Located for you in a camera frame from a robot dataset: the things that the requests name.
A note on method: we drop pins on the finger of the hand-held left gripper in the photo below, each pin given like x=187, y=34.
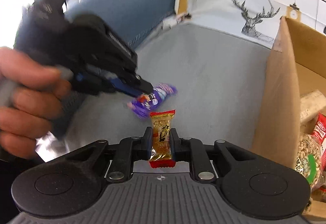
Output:
x=145, y=86
x=126, y=89

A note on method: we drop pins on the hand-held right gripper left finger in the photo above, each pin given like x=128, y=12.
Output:
x=149, y=143

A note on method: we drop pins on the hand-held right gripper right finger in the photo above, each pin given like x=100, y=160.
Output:
x=174, y=145

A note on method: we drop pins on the golden candy with red ends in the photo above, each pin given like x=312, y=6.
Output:
x=161, y=134

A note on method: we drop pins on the purple snack packet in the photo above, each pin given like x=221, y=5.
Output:
x=152, y=99

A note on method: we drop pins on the brown cardboard box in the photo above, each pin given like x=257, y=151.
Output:
x=277, y=111

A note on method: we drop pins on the peanut packet with green label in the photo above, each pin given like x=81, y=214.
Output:
x=305, y=152

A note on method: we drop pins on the red and white snack packet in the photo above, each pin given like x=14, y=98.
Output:
x=321, y=132

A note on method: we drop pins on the person's left hand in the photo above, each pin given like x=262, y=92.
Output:
x=25, y=111

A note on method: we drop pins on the blue sofa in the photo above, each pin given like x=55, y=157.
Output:
x=122, y=9

